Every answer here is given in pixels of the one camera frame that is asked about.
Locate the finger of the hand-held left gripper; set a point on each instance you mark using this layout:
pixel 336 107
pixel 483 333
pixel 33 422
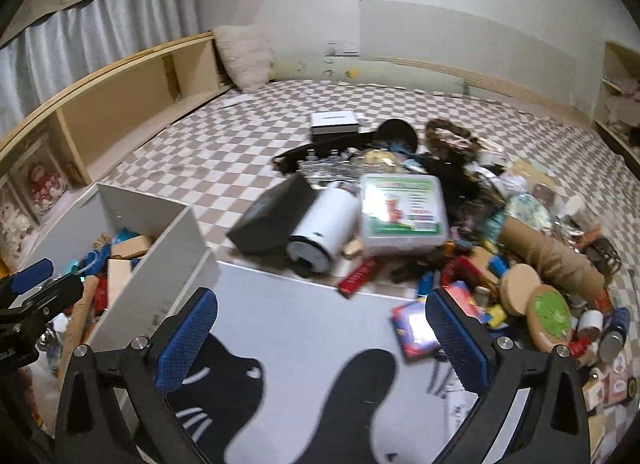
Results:
pixel 55 294
pixel 32 275

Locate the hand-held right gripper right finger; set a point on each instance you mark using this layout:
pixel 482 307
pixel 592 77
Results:
pixel 457 339

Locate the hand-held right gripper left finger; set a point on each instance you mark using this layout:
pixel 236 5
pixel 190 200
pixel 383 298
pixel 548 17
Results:
pixel 185 339

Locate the engraved wooden board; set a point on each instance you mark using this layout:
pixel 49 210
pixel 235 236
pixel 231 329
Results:
pixel 80 314

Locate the white storage box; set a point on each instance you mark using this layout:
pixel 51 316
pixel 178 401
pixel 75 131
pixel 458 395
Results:
pixel 150 254

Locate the colourful red packet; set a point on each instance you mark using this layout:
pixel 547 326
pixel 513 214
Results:
pixel 412 329

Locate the white dress doll case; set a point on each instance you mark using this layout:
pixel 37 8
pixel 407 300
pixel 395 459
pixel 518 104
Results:
pixel 12 224

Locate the blue lighter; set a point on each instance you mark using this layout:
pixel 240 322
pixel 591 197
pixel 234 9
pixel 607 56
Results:
pixel 426 284

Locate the plain round wooden coaster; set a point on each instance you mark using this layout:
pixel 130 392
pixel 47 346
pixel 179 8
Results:
pixel 520 289

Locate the light wooden block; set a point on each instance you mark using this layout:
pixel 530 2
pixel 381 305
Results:
pixel 130 246

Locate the red dress bear doll case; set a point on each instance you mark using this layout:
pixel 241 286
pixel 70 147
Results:
pixel 42 183

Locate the green frog round coaster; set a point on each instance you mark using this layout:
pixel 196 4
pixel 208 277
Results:
pixel 550 314

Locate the brown cardboard tube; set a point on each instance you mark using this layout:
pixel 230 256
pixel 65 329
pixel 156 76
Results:
pixel 550 254

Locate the white tape roll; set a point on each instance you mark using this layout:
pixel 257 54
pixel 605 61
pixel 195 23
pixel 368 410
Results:
pixel 590 324

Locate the clear plastic box green label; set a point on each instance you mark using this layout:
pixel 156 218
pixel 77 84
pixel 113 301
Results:
pixel 400 214

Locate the teal floral scrunchie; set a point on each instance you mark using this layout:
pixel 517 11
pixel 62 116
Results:
pixel 525 211

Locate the black flat box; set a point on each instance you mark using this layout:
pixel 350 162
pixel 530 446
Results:
pixel 270 219

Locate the black fluffy scrunchie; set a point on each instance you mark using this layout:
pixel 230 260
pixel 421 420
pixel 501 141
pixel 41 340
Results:
pixel 460 183

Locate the dark blue bottle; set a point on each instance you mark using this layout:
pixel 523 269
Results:
pixel 615 334

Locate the small white jar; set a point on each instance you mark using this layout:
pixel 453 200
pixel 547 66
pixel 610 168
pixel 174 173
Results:
pixel 576 209

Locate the white cylindrical humidifier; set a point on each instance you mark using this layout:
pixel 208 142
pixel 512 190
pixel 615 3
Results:
pixel 325 219

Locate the wooden bedside shelf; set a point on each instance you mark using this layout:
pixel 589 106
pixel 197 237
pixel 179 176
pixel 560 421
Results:
pixel 115 113

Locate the cream packet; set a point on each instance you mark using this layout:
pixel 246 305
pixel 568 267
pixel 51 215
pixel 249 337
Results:
pixel 532 171

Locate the brown braided hairpiece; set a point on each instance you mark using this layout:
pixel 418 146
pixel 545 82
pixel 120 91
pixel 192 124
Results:
pixel 450 138

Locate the clear crystal ornaments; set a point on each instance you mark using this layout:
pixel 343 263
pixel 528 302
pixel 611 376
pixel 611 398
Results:
pixel 330 168

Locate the black round case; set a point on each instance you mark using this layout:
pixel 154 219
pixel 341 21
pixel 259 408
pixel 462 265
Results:
pixel 397 133

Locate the black fabric pouch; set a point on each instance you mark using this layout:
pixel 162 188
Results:
pixel 320 146

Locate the brown white checkered blanket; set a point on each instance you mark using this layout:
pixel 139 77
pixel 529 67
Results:
pixel 240 108

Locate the small white paper card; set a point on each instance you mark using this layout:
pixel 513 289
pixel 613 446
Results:
pixel 235 100

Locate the pale grey curtain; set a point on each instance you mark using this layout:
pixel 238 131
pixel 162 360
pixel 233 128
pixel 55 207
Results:
pixel 100 33

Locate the black and white gift box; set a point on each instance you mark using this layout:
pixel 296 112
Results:
pixel 332 118

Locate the pink garment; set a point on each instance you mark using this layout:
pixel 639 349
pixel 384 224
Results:
pixel 625 103

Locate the fluffy cream pillow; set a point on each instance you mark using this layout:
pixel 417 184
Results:
pixel 245 56

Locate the wooden wardrobe shelf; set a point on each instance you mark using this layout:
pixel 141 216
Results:
pixel 615 58

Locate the white wall socket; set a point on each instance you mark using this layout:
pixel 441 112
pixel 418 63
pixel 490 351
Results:
pixel 342 48

